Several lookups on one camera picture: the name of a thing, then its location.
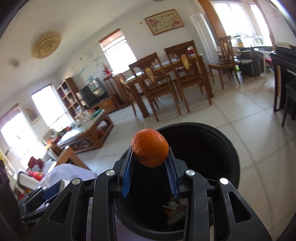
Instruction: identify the gold ceiling lamp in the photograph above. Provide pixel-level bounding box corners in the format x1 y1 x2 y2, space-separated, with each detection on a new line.
31 32 62 59

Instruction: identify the framed floral picture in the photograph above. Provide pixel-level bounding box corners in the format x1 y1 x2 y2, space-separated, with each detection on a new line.
144 9 184 36

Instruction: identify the wooden sofa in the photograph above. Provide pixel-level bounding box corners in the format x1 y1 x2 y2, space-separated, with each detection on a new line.
17 146 91 194

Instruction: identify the purple floral tablecloth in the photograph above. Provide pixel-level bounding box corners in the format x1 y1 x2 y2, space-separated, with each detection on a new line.
38 164 97 188

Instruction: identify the wooden dining table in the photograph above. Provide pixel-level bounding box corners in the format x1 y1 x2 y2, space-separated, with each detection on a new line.
126 52 214 121

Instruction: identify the wooden dining chair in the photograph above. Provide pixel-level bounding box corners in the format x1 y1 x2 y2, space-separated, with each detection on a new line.
113 73 137 116
129 52 181 121
164 40 213 112

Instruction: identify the tall wooden plant stand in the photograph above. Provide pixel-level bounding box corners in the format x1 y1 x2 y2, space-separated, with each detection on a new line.
103 73 130 109

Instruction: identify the wooden coffee table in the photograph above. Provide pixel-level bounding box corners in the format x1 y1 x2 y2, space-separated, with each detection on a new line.
48 110 114 154

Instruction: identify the red cushion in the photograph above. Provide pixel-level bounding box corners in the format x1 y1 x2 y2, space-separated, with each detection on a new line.
27 171 45 181

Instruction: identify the black flat television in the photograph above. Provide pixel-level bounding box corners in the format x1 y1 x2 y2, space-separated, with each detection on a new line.
79 78 109 108

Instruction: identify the framed sunflower picture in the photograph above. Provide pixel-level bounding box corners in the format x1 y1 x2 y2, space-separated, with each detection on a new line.
23 102 41 124

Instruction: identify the orange mandarin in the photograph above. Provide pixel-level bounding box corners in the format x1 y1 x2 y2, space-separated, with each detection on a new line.
131 128 169 168

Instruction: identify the wooden bookshelf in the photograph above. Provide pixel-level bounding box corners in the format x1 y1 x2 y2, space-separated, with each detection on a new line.
57 77 83 118

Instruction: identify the black trash bin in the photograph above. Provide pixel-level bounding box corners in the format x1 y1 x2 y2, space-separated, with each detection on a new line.
114 123 240 240

